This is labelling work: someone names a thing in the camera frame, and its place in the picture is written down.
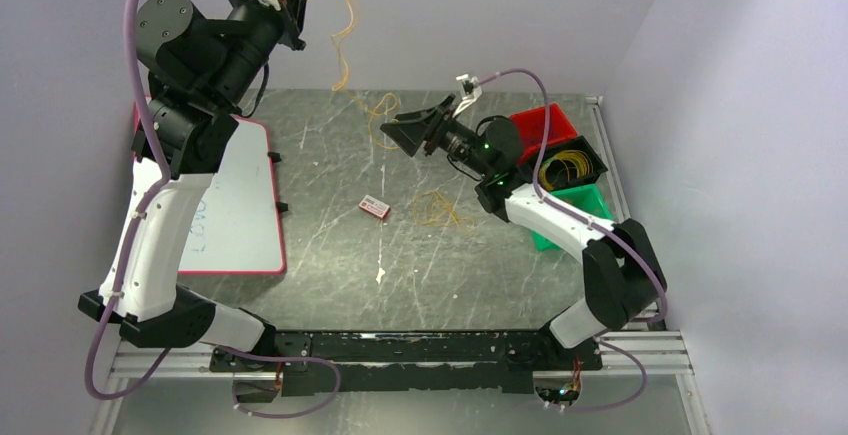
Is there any white board pink rim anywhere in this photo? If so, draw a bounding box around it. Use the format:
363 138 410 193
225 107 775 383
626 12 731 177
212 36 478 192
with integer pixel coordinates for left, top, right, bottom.
130 103 288 277

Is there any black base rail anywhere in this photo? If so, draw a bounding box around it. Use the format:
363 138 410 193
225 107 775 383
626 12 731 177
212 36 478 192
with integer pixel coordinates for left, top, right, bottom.
209 328 602 396

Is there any black plastic bin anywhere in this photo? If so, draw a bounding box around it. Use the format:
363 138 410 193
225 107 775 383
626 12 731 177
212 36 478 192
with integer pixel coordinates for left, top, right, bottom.
537 135 608 191

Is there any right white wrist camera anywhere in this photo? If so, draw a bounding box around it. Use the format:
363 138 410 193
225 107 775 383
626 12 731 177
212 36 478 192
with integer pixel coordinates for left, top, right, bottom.
453 74 482 118

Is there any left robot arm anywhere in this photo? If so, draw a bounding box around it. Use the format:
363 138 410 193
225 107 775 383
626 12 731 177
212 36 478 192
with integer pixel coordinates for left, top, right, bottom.
78 0 307 371

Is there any green plastic bin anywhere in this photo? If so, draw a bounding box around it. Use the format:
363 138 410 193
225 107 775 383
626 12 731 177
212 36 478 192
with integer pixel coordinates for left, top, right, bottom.
532 184 615 252

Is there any small red white box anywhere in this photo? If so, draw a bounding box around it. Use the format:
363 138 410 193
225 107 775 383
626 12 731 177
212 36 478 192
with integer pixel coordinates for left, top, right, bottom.
358 195 391 220

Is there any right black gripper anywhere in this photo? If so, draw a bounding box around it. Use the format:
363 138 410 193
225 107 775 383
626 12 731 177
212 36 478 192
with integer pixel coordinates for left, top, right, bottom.
380 95 493 179

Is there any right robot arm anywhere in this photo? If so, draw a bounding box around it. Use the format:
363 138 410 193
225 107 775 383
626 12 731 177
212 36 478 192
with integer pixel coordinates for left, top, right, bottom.
380 96 667 369

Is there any yellow cable coil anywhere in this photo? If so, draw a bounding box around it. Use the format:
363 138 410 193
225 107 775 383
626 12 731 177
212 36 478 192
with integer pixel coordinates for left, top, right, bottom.
537 150 596 191

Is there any red plastic bin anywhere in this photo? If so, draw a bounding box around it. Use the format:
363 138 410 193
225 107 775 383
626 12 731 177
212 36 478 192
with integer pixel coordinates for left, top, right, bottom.
510 103 580 165

